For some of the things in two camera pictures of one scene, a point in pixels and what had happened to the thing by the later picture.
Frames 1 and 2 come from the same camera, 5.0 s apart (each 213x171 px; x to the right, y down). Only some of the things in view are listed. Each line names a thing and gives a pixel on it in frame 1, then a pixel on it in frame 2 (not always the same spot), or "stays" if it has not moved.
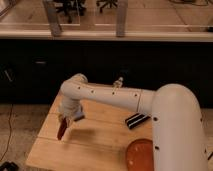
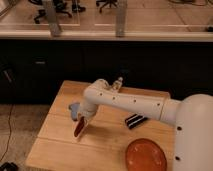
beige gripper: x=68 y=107 -> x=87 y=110
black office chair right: x=106 y=4 stays
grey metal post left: x=53 y=17 stays
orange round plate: x=140 y=155 stays
